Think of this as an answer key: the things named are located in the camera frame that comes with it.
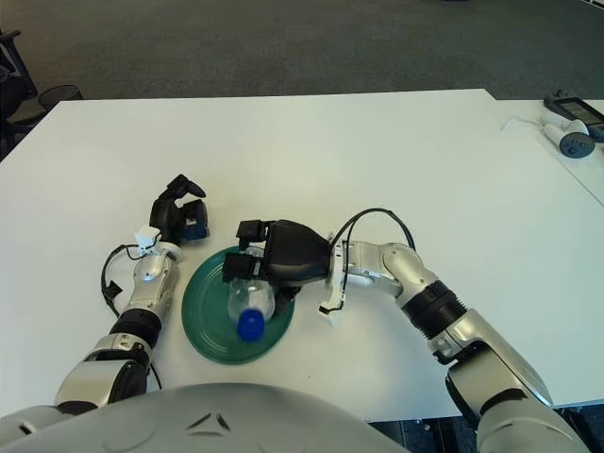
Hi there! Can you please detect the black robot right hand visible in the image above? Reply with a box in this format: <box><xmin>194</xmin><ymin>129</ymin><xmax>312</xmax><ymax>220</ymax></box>
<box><xmin>221</xmin><ymin>218</ymin><xmax>334</xmax><ymax>317</ymax></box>

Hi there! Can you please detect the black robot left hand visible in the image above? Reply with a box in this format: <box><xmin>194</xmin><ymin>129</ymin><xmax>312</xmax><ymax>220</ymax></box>
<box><xmin>148</xmin><ymin>173</ymin><xmax>211</xmax><ymax>246</ymax></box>

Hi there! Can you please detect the clear bottle with blue cap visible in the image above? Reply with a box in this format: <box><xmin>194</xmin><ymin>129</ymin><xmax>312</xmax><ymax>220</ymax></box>
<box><xmin>226</xmin><ymin>277</ymin><xmax>279</xmax><ymax>342</ymax></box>

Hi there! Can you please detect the green round plate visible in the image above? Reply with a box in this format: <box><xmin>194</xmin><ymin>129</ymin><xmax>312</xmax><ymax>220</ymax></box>
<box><xmin>181</xmin><ymin>245</ymin><xmax>296</xmax><ymax>367</ymax></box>

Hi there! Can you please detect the black office chair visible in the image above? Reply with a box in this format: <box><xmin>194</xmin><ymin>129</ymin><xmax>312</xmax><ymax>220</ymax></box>
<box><xmin>0</xmin><ymin>27</ymin><xmax>46</xmax><ymax>143</ymax></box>

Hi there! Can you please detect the silver robot torso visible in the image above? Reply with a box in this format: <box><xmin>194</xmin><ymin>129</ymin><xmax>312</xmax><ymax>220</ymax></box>
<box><xmin>0</xmin><ymin>382</ymin><xmax>407</xmax><ymax>453</ymax></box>

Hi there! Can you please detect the white VR controller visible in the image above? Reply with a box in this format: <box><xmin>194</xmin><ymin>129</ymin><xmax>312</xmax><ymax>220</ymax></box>
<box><xmin>540</xmin><ymin>110</ymin><xmax>596</xmax><ymax>159</ymax></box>

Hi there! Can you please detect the black handheld device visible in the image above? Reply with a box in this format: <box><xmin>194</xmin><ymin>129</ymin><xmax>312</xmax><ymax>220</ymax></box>
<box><xmin>543</xmin><ymin>89</ymin><xmax>604</xmax><ymax>128</ymax></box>

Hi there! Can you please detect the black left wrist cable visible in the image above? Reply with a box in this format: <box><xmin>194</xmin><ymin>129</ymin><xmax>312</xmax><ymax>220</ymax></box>
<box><xmin>99</xmin><ymin>243</ymin><xmax>143</xmax><ymax>320</ymax></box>

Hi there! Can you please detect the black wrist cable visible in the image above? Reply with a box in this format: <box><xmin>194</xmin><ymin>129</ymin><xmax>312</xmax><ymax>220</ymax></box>
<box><xmin>334</xmin><ymin>207</ymin><xmax>419</xmax><ymax>251</ymax></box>
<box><xmin>99</xmin><ymin>243</ymin><xmax>143</xmax><ymax>320</ymax></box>

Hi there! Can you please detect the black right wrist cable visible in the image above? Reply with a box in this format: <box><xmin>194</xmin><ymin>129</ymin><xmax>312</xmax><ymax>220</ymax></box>
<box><xmin>334</xmin><ymin>207</ymin><xmax>419</xmax><ymax>251</ymax></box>

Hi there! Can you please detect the black wire mesh wastebasket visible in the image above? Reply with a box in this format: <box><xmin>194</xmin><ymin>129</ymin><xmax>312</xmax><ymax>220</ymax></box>
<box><xmin>37</xmin><ymin>83</ymin><xmax>85</xmax><ymax>108</ymax></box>

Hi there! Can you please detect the white controller strap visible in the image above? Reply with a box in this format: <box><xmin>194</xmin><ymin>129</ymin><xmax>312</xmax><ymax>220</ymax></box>
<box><xmin>500</xmin><ymin>115</ymin><xmax>544</xmax><ymax>134</ymax></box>

